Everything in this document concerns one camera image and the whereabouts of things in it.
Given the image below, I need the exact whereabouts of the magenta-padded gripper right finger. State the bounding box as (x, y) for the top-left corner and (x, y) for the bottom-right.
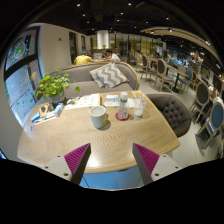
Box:
(131, 142), (184, 186)

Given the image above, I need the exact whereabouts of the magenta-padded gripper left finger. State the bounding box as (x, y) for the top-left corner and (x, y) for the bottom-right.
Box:
(42, 142), (93, 186)

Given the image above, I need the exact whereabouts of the clear plastic water bottle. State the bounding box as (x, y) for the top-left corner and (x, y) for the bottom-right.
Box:
(117, 91), (131, 121)

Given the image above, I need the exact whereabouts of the grey tufted armchair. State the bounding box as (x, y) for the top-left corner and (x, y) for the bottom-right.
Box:
(145, 92), (194, 139)

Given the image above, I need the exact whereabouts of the flat round red coaster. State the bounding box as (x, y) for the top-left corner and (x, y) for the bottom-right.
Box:
(114, 111), (131, 122)

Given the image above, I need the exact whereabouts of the clear plastic lidded cup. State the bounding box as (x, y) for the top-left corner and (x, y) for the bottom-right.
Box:
(132, 94), (149, 118)

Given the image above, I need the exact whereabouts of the small light blue box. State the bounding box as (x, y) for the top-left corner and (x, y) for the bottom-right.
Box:
(52, 102), (65, 118)

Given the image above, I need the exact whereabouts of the small wooden holder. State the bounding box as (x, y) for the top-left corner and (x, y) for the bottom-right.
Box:
(38, 102), (55, 119)

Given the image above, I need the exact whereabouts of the yellow square table sticker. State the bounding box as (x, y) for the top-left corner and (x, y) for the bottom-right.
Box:
(131, 90), (144, 99)

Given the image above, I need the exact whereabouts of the small blue white tissue pack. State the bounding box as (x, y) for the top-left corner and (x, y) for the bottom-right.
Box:
(104, 94), (121, 103)

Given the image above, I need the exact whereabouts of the grey curved sofa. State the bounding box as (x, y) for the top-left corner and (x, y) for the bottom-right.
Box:
(34, 60), (141, 102)

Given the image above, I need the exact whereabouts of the green potted plant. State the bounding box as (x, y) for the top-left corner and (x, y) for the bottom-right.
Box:
(34, 68), (82, 105)

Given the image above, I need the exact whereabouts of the group of wooden dining chairs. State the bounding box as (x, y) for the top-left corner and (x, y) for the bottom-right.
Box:
(134, 50), (224, 148)

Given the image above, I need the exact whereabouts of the grey white chevron cushion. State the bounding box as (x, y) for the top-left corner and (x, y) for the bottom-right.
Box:
(88, 61), (130, 90)

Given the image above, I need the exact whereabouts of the person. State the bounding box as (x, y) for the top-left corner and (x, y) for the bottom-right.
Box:
(72, 52), (94, 66)
(101, 48), (121, 62)

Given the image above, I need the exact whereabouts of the window with printed posters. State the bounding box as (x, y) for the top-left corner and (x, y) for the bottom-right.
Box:
(3, 26), (43, 127)

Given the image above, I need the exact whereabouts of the group of ceiling lights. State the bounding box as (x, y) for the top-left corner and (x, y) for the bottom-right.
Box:
(74, 0), (215, 48)

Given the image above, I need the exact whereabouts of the white mug with green handle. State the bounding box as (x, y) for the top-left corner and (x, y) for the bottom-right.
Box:
(88, 104), (109, 130)

